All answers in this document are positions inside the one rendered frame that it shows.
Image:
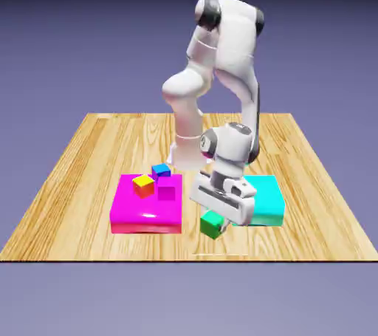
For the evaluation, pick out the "large cyan box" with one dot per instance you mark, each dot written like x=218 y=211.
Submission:
x=267 y=200

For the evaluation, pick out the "large magenta box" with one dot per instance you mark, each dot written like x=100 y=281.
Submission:
x=146 y=212

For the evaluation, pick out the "small magenta cube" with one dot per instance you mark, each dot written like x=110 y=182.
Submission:
x=166 y=191

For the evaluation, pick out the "small blue cube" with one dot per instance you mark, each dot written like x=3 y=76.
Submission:
x=161 y=170

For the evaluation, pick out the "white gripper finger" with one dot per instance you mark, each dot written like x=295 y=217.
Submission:
x=224 y=225

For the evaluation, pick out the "small yellow cube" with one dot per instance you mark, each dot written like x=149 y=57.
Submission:
x=143 y=186

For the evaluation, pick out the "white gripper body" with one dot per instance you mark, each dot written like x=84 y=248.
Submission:
x=218 y=201

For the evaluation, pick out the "small green cube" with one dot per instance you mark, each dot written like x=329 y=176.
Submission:
x=210 y=223

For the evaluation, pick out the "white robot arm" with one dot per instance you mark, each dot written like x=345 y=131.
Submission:
x=236 y=46

